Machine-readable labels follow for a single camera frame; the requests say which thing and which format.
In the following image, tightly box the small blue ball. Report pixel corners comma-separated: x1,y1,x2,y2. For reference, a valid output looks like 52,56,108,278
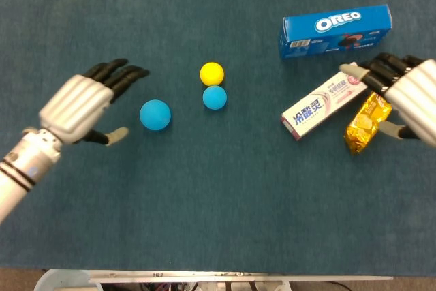
202,85,228,110

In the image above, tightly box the white toothpaste box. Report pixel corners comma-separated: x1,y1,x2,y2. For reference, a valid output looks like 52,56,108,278
280,61,371,142

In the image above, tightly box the yellow ball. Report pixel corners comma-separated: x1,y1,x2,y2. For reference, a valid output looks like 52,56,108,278
199,62,225,87

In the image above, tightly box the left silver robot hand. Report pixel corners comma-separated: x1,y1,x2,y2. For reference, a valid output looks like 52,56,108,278
38,58,151,147

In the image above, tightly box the white round container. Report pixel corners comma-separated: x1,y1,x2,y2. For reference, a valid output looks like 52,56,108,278
33,269,99,291

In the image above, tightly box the teal table cloth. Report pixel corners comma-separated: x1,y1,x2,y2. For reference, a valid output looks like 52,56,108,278
0,0,436,277

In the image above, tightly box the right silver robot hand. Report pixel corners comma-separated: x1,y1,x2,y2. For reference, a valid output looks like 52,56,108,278
339,52,436,149

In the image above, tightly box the large blue ball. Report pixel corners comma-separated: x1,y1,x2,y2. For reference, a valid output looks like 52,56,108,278
139,99,172,132

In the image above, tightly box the gold foil snack packet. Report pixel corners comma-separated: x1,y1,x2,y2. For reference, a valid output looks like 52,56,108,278
343,92,393,155

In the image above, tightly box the blue Oreo cookie box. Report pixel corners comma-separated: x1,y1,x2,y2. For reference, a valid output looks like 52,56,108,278
279,4,393,61

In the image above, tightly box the metal frame bar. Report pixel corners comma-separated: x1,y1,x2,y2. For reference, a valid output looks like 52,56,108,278
88,269,394,291

